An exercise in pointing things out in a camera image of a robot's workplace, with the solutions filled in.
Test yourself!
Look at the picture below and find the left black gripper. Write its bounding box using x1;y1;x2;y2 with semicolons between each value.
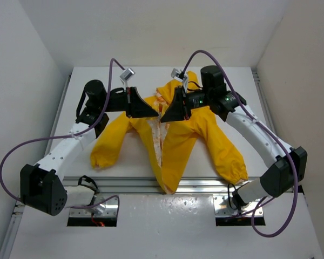
98;85;157;117

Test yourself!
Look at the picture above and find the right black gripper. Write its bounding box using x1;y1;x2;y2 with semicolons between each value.
160;86;211;124

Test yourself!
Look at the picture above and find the yellow hooded jacket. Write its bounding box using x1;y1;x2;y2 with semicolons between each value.
90;70;249;195

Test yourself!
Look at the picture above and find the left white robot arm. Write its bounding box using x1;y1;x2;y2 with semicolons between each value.
20;79;158;216

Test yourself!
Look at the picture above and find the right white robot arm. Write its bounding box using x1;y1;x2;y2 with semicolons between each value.
161;65;307;210

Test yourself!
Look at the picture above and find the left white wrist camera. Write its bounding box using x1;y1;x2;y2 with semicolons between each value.
119;67;135;88

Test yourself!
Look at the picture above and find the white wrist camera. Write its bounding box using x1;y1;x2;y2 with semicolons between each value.
171;68;188;90
119;67;135;88

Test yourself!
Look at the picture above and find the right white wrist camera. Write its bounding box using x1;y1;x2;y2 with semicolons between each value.
171;68;188;90

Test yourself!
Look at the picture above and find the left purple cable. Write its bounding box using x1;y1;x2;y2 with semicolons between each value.
0;57;127;209

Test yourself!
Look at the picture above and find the purple cable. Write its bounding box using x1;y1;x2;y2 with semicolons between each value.
181;49;299;238
0;57;127;209

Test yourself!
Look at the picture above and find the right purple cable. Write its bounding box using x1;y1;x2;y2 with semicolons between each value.
181;49;299;238

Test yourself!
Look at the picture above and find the aluminium front rail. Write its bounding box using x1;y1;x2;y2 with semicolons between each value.
63;176;262;194

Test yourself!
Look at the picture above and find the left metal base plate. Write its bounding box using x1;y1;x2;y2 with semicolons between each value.
69;194;120;219

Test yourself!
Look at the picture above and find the metal base plate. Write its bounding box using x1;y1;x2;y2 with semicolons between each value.
69;194;120;219
212;194;260;219

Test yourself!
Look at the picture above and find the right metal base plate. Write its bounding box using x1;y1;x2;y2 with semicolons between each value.
212;194;260;219

